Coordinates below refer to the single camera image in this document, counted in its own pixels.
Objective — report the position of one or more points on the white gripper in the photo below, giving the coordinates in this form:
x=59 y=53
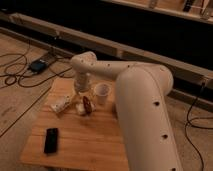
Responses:
x=82 y=82

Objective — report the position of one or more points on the white spotted box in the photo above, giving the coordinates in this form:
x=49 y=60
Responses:
x=61 y=104

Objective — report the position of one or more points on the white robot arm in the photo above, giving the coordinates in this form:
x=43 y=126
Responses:
x=140 y=91

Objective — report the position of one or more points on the wooden board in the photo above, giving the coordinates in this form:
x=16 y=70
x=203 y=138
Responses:
x=85 y=143

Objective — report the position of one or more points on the white paper cup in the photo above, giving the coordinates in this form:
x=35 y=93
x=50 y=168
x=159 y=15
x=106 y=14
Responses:
x=101 y=91

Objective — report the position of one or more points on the blue power adapter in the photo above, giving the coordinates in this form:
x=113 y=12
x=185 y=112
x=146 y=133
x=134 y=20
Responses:
x=37 y=66

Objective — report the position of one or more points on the red chili pepper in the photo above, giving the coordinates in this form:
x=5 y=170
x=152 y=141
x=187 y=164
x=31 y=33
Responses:
x=87 y=105

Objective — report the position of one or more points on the black phone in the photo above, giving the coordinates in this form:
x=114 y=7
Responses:
x=51 y=141

